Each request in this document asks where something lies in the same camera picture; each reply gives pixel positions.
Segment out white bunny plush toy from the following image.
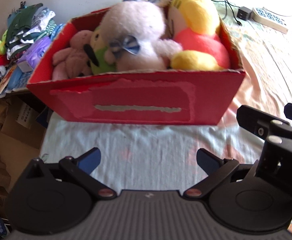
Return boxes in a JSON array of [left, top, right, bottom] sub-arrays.
[[100, 0, 182, 72]]

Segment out red cardboard box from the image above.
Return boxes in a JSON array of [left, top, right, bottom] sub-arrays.
[[27, 9, 246, 125]]

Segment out cardboard boxes on floor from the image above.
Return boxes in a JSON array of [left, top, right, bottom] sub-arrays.
[[0, 91, 46, 193]]

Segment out floral bed sheet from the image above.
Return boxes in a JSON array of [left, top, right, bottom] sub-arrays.
[[40, 5, 292, 191]]

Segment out white power strip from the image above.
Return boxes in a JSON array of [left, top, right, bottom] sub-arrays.
[[252, 8, 288, 34]]

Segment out pink teddy bear plush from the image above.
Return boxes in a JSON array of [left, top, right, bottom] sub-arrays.
[[52, 30, 93, 81]]

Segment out blue floral cloth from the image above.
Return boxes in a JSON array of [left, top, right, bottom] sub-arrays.
[[0, 23, 66, 99]]

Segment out black charger adapter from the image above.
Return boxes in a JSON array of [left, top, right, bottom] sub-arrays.
[[237, 7, 252, 21]]

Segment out colourful picture book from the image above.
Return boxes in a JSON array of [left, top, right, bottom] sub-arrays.
[[0, 64, 17, 94]]

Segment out purple tissue pack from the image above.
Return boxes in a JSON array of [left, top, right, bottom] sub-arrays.
[[17, 36, 51, 73]]

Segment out green pear plush toy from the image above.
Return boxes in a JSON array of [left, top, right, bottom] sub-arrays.
[[83, 26, 117, 75]]

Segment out red white plush toy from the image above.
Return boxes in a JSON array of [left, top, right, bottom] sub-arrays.
[[0, 55, 9, 78]]

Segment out yellow tiger plush toy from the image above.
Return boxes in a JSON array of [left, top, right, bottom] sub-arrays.
[[168, 0, 231, 71]]

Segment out neon green plush toy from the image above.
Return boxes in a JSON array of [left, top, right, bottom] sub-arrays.
[[0, 30, 7, 55]]

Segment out pile of folded clothes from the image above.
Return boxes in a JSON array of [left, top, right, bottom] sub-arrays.
[[5, 2, 57, 60]]

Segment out black charger cable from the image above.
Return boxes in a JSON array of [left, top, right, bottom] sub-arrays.
[[210, 0, 242, 27]]

